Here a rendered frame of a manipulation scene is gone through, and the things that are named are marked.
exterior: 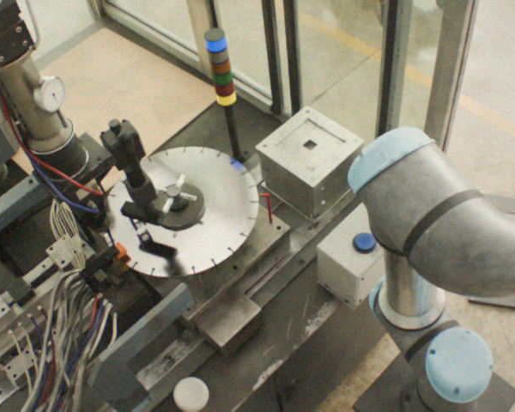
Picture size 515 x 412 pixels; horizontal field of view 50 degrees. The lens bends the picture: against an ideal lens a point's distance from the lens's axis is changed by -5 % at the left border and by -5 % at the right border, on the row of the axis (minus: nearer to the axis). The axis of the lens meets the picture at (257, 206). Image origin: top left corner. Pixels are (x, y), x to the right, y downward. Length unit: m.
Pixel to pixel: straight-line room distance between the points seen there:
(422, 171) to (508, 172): 1.91
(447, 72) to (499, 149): 1.57
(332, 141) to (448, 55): 0.40
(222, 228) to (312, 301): 0.27
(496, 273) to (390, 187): 0.15
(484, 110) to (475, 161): 0.33
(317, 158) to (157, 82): 0.67
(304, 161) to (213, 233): 0.29
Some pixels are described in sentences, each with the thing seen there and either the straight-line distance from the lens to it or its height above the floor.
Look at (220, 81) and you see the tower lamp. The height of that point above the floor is 1.05.
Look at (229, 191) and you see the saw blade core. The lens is 1.20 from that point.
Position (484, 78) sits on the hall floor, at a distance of 2.96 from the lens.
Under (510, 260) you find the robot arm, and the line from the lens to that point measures 0.65.
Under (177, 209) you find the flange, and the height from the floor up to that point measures 0.97.
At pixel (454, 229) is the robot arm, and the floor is 1.38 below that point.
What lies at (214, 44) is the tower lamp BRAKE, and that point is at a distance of 1.23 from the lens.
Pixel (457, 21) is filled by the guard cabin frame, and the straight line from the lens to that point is 1.02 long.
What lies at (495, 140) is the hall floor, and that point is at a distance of 2.67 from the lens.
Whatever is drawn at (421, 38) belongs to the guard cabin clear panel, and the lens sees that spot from 1.12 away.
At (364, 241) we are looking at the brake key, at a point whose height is 0.91.
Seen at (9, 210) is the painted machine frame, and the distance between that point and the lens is 1.22.
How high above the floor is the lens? 1.89
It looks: 54 degrees down
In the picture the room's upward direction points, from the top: 9 degrees counter-clockwise
